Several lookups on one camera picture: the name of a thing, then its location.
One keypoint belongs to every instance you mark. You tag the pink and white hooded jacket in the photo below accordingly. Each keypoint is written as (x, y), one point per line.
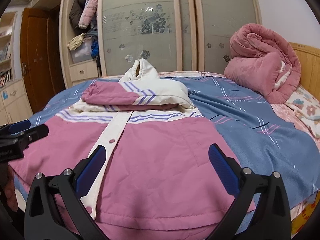
(160, 160)

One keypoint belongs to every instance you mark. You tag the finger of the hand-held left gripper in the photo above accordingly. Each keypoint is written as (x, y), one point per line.
(20, 125)
(37, 132)

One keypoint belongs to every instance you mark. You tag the floral pillow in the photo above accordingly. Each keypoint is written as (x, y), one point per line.
(302, 110)

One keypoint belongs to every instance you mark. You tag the hanging pink puffer jacket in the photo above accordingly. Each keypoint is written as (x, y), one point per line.
(87, 10)

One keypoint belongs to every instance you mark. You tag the grey clothes pile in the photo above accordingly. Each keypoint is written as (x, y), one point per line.
(91, 35)

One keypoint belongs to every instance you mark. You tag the row of books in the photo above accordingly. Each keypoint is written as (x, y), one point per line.
(5, 78)

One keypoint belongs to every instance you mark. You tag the wooden headboard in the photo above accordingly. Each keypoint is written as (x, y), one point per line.
(310, 62)

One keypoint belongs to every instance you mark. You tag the brown wooden door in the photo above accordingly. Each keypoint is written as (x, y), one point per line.
(37, 67)

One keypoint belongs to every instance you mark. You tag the frosted flower-print sliding door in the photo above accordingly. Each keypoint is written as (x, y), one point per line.
(150, 45)

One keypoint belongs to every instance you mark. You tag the frosted sliding door small flowers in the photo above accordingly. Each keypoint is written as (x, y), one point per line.
(225, 17)

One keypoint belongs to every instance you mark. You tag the blue crumpled garment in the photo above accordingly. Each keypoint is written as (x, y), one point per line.
(94, 50)

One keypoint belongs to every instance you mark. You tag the light wooden wardrobe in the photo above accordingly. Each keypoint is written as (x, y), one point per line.
(82, 72)

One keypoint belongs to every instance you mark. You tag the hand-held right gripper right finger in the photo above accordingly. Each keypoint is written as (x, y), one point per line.
(222, 170)

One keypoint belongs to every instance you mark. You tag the yellow and red bag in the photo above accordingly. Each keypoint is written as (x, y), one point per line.
(307, 215)

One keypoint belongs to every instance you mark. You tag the blue striped bed sheet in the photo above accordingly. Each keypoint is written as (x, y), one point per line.
(250, 120)

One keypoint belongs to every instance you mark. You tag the beige crumpled cloth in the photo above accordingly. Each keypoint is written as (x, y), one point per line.
(76, 41)

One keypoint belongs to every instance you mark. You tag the rolled pink quilt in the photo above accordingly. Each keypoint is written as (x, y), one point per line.
(262, 62)

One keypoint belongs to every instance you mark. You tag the light wooden bookshelf cabinet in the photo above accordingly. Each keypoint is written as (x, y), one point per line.
(15, 100)

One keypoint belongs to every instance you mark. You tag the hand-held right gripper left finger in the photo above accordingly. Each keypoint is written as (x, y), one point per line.
(90, 170)

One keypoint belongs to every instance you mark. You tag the hanging dark brown jacket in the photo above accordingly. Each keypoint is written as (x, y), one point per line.
(75, 12)

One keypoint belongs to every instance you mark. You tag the clear plastic storage box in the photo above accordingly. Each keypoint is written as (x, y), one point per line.
(82, 54)

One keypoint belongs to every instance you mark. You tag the person's left hand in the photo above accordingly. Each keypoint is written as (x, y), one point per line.
(10, 192)

